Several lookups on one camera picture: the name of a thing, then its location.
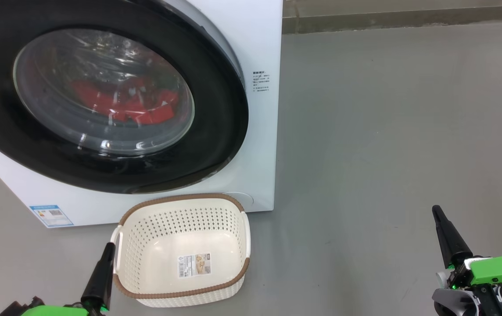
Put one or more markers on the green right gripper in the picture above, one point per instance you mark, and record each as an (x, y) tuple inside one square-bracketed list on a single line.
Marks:
[(496, 270)]

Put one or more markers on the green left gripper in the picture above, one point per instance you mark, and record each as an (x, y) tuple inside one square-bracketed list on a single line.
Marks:
[(58, 311)]

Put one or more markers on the warning sticker with Chinese text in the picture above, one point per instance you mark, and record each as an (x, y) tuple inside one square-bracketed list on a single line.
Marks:
[(261, 81)]

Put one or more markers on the blue energy label sticker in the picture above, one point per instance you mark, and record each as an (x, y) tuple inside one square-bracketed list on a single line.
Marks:
[(51, 215)]

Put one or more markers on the white front-load washing machine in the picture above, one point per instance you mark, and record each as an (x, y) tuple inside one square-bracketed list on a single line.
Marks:
[(259, 166)]

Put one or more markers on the red and white garment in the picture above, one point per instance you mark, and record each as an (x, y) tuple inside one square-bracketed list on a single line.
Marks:
[(123, 105)]

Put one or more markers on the cream basket with brown rim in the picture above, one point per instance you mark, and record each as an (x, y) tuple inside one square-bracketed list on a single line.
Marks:
[(154, 263)]

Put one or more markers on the glass washing machine door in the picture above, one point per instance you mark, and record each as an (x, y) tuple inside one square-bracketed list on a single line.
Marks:
[(216, 131)]

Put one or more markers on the white grey right wrist camera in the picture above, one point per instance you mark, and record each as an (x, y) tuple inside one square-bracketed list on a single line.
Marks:
[(453, 303)]

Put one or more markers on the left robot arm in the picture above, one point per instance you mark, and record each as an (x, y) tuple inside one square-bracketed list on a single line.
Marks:
[(23, 305)]

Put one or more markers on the round white filter cover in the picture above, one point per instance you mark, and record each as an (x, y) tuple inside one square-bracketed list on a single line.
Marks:
[(245, 198)]

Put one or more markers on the printed product label sticker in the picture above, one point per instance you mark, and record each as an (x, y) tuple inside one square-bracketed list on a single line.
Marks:
[(194, 265)]

